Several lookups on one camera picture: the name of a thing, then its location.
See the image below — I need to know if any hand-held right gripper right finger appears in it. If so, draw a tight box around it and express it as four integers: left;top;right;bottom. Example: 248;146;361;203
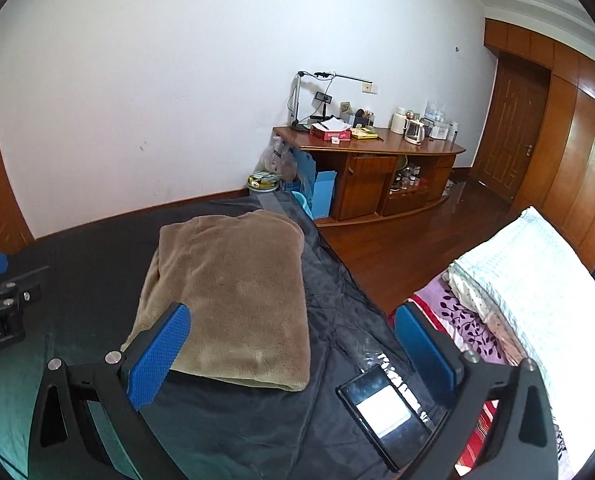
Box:
395;302;561;480

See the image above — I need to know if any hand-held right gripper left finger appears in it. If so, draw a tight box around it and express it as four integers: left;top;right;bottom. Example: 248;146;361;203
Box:
27;301;193;480

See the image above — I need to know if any brown fleece garment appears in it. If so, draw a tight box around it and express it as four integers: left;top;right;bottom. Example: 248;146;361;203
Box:
120;210;312;393

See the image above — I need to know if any pink floral bed sheet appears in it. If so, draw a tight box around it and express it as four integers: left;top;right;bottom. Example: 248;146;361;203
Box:
387;272;595;480

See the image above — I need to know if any black smartphone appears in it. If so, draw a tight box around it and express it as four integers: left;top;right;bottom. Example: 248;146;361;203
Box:
336;364;434;473

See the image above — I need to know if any white checked quilt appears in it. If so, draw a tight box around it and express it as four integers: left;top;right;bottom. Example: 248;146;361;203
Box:
447;205;595;411

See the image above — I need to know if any wooden sideboard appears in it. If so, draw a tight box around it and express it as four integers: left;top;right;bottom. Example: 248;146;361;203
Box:
272;125;467;223

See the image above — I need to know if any blue cardboard box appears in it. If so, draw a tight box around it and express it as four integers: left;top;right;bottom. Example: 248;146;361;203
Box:
292;150;337;221

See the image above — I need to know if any green basin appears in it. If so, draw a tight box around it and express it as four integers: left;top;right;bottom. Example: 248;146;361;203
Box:
247;172;282;193

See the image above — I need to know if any glass electric kettle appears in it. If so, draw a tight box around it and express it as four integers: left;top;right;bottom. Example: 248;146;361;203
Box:
403;119;427;146

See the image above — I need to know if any plastic bag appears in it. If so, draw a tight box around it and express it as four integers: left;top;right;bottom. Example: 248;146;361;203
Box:
261;135;298;183

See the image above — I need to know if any red box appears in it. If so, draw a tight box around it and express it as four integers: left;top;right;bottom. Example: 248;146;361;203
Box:
310;127;352;142

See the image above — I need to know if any wooden wardrobe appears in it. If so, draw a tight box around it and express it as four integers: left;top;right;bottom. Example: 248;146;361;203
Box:
485;17;595;271

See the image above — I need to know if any wooden door with lever handle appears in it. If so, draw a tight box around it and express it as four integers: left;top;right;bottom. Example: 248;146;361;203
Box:
471;57;551;203

